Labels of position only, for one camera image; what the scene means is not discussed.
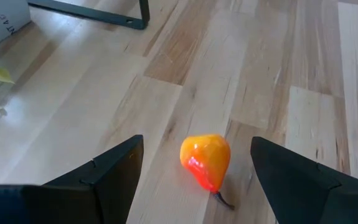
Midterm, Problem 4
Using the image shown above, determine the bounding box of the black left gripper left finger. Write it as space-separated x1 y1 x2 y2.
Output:
41 134 144 224

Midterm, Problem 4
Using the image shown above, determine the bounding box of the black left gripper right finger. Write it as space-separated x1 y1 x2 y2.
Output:
250 136 358 224

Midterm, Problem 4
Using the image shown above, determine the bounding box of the small orange-red toy pear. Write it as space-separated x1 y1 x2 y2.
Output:
179 133 235 211

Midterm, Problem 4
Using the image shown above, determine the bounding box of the black perforated metal stand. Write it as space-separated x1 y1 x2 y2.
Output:
27 0 151 30

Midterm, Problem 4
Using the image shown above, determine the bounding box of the striped-leaf plant in white pot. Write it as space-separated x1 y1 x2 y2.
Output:
0 0 32 125

